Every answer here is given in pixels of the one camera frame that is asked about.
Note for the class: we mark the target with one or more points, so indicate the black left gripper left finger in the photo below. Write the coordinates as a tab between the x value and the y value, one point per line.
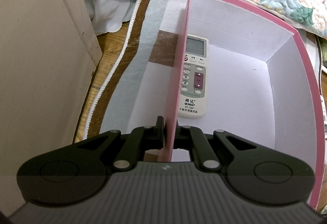
139	141

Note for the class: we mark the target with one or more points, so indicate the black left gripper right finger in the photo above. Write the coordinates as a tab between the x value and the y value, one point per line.
196	143

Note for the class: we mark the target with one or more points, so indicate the pink cardboard box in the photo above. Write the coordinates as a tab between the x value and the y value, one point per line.
260	84

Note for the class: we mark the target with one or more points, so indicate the white Qunda remote control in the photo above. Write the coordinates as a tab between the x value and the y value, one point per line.
193	91

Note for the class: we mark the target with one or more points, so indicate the striped grey brown rug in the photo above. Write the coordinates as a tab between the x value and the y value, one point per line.
144	81

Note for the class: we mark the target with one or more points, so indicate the beige cabinet panel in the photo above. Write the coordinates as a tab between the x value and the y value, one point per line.
49	53

